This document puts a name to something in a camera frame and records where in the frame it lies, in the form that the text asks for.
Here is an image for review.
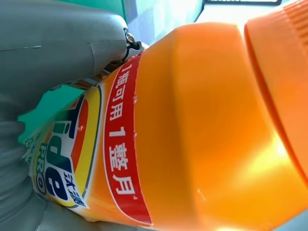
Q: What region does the orange detergent bottle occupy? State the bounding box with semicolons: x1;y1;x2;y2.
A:
21;0;308;231

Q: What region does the ribbed grey left arm sleeve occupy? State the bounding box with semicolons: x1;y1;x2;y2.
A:
0;106;35;222

